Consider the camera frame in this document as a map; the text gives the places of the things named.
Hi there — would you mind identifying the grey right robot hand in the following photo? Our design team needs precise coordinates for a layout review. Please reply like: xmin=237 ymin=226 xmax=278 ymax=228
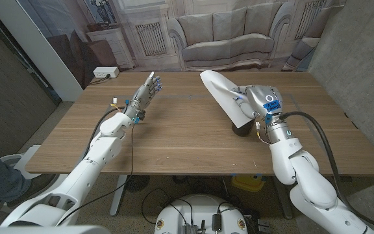
xmin=231 ymin=84 xmax=294 ymax=144

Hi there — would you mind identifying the black power strip cord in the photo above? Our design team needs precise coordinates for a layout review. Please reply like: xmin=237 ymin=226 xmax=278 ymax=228
xmin=88 ymin=73 xmax=112 ymax=86

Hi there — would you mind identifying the printed living room backdrop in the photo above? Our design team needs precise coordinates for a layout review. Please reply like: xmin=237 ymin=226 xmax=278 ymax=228
xmin=16 ymin=0 xmax=347 ymax=88

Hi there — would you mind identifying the grey table leg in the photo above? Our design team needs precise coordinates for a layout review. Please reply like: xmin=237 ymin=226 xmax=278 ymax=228
xmin=273 ymin=177 xmax=293 ymax=219

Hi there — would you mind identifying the black floor cable loop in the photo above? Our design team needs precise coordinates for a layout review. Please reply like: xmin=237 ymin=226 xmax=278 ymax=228
xmin=140 ymin=187 xmax=194 ymax=226

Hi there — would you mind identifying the round black floor fan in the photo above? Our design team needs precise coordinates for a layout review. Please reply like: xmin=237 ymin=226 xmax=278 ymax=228
xmin=125 ymin=174 xmax=151 ymax=193

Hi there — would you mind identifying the black mug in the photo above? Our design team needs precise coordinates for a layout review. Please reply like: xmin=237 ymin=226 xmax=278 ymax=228
xmin=231 ymin=120 xmax=255 ymax=137

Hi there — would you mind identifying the white paper sheet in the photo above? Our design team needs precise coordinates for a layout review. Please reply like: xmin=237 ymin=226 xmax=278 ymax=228
xmin=199 ymin=70 xmax=256 ymax=129

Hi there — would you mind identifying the yellow object under table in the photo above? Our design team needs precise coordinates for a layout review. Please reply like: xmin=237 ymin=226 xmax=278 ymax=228
xmin=231 ymin=174 xmax=266 ymax=192

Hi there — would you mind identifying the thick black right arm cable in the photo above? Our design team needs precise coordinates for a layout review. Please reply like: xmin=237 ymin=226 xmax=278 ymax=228
xmin=277 ymin=110 xmax=374 ymax=228

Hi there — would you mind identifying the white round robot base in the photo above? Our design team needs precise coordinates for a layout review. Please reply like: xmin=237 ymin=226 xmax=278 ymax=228
xmin=154 ymin=194 xmax=249 ymax=234

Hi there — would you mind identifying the white chair base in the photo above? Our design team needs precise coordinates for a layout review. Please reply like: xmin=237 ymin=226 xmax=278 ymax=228
xmin=0 ymin=144 xmax=68 ymax=215

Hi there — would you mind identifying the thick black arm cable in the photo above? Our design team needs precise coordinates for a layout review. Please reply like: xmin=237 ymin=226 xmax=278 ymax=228
xmin=84 ymin=106 xmax=126 ymax=160
xmin=277 ymin=110 xmax=374 ymax=228

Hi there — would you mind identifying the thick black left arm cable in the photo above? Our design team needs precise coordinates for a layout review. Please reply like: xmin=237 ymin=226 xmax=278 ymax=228
xmin=84 ymin=106 xmax=126 ymax=160

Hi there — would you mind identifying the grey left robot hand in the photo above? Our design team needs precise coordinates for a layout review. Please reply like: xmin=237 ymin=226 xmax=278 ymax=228
xmin=123 ymin=71 xmax=163 ymax=125

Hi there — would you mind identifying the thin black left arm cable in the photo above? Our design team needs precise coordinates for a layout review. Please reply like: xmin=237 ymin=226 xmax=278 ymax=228
xmin=56 ymin=122 xmax=136 ymax=227

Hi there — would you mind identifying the white table leg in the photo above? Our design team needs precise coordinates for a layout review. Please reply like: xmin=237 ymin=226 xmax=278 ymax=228
xmin=109 ymin=174 xmax=129 ymax=216

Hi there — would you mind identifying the white power strip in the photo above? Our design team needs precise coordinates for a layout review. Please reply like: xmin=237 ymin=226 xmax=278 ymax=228
xmin=92 ymin=66 xmax=120 ymax=79

